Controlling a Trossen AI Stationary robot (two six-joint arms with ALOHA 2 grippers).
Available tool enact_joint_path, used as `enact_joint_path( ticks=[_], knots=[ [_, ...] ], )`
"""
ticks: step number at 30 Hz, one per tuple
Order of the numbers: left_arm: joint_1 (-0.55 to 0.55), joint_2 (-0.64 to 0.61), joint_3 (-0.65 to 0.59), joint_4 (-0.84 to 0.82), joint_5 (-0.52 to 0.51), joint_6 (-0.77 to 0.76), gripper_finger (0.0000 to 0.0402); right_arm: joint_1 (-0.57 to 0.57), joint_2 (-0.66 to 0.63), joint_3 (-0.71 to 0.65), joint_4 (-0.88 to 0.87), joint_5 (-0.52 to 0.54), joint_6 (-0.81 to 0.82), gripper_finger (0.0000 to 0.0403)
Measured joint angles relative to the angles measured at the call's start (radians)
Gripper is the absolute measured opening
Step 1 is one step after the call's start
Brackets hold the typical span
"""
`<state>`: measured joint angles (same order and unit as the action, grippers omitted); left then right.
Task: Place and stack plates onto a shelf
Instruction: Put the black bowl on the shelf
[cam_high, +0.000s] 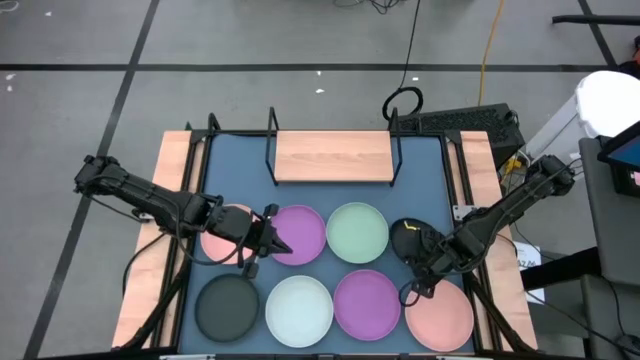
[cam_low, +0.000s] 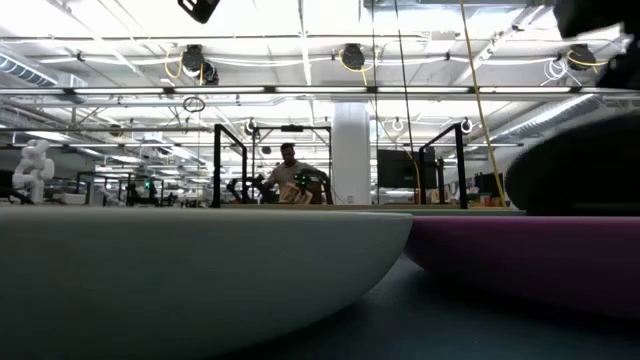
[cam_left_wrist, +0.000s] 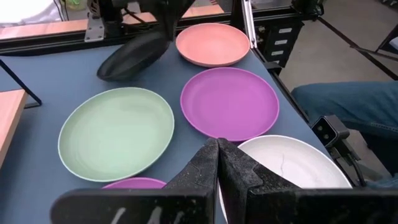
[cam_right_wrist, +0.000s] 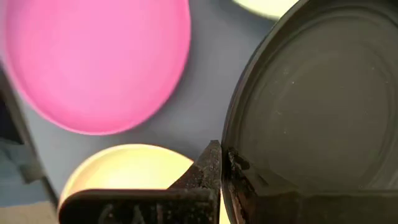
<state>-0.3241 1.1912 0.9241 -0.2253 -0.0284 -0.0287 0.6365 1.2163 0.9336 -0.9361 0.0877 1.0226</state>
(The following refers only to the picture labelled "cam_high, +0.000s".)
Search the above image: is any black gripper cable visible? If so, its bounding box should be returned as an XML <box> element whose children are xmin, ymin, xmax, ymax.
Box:
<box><xmin>397</xmin><ymin>278</ymin><xmax>426</xmax><ymax>308</ymax></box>
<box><xmin>173</xmin><ymin>233</ymin><xmax>249</xmax><ymax>268</ymax></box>

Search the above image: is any yellow cable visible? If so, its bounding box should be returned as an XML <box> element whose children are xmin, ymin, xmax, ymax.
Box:
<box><xmin>477</xmin><ymin>0</ymin><xmax>506</xmax><ymax>107</ymax></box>

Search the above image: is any white paper sheet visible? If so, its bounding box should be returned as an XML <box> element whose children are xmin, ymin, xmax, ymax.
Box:
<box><xmin>512</xmin><ymin>241</ymin><xmax>546</xmax><ymax>305</ymax></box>

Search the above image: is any mint green round plate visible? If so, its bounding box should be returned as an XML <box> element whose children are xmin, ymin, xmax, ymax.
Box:
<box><xmin>325</xmin><ymin>201</ymin><xmax>390</xmax><ymax>265</ymax></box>

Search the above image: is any blue table mat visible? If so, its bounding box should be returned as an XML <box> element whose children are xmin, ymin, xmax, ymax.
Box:
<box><xmin>177</xmin><ymin>132</ymin><xmax>476</xmax><ymax>356</ymax></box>

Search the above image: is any black cable bundle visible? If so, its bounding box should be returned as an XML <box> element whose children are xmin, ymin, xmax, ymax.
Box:
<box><xmin>333</xmin><ymin>0</ymin><xmax>402</xmax><ymax>15</ymax></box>

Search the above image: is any black metal table frame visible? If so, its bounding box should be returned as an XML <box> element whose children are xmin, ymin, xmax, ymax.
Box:
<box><xmin>112</xmin><ymin>112</ymin><xmax>539</xmax><ymax>360</ymax></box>

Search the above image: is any black floor cable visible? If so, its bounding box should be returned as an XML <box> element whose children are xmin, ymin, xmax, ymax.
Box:
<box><xmin>381</xmin><ymin>0</ymin><xmax>425</xmax><ymax>122</ymax></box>

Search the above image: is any black beam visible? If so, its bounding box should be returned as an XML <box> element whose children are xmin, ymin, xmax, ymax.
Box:
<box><xmin>519</xmin><ymin>246</ymin><xmax>602</xmax><ymax>292</ymax></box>

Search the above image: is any grey cabinet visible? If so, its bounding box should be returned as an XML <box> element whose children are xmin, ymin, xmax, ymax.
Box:
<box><xmin>578</xmin><ymin>137</ymin><xmax>640</xmax><ymax>360</ymax></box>

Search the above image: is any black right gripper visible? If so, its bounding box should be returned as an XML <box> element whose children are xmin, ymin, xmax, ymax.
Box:
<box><xmin>405</xmin><ymin>233</ymin><xmax>471</xmax><ymax>300</ymax></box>

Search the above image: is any white round plate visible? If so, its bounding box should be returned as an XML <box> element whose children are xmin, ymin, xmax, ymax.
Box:
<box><xmin>264</xmin><ymin>274</ymin><xmax>335</xmax><ymax>349</ymax></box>

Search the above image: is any black bar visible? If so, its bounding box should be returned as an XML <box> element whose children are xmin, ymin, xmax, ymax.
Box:
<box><xmin>551</xmin><ymin>14</ymin><xmax>640</xmax><ymax>27</ymax></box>

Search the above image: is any dark green round plate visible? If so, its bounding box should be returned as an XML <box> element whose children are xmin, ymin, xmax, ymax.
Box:
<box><xmin>194</xmin><ymin>273</ymin><xmax>261</xmax><ymax>344</ymax></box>

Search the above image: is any purple round plate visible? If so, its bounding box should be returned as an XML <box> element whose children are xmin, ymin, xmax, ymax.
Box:
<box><xmin>269</xmin><ymin>203</ymin><xmax>328</xmax><ymax>267</ymax></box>
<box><xmin>333</xmin><ymin>268</ymin><xmax>402</xmax><ymax>342</ymax></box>

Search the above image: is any pink round plate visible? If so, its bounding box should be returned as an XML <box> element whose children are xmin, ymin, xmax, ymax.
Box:
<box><xmin>199</xmin><ymin>202</ymin><xmax>261</xmax><ymax>266</ymax></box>
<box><xmin>403</xmin><ymin>278</ymin><xmax>475</xmax><ymax>354</ymax></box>

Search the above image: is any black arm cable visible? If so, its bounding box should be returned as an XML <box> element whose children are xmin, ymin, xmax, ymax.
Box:
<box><xmin>121</xmin><ymin>229</ymin><xmax>169</xmax><ymax>299</ymax></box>

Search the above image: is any wooden shelf with black frame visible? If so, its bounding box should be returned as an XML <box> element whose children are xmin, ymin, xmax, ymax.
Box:
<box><xmin>263</xmin><ymin>106</ymin><xmax>404</xmax><ymax>189</ymax></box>

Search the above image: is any black tablet screen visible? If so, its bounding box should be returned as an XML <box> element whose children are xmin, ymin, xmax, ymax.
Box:
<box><xmin>597</xmin><ymin>122</ymin><xmax>640</xmax><ymax>199</ymax></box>

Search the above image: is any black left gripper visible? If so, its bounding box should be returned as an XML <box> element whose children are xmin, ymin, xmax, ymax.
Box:
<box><xmin>217</xmin><ymin>202</ymin><xmax>294</xmax><ymax>280</ymax></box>

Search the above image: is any black computer tower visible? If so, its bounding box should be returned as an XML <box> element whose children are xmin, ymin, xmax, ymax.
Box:
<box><xmin>399</xmin><ymin>103</ymin><xmax>526</xmax><ymax>170</ymax></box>

